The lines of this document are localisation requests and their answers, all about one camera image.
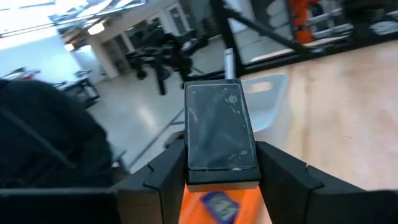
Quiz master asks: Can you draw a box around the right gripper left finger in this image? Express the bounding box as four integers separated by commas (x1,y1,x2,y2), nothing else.
111,139,188,224

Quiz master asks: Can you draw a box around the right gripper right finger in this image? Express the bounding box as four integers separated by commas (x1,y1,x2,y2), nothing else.
256,141,374,224

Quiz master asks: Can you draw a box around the blue memory card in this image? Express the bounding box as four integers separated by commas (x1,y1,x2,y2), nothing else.
200,190,241,224

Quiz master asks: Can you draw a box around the black box with screen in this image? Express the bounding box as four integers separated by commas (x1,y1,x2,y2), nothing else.
183,78,262,192

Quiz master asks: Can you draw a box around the orange plastic basket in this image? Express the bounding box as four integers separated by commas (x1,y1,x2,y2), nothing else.
178,185,272,224

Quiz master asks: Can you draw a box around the black background cart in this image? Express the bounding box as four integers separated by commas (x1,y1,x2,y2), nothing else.
52,69,103,109

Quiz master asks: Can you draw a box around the person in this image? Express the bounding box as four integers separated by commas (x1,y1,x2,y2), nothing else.
0,78,115,189

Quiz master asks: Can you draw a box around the black background workstation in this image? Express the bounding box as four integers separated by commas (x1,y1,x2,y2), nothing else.
124,23,208,96

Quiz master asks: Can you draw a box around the silver metal bar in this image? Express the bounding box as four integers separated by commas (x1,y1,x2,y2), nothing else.
224,47,236,80

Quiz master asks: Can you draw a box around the orange background machine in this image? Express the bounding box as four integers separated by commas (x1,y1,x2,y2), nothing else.
288,0,317,45

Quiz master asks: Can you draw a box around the black aluminium table frame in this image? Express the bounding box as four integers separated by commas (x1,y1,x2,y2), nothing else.
210,0,398,79

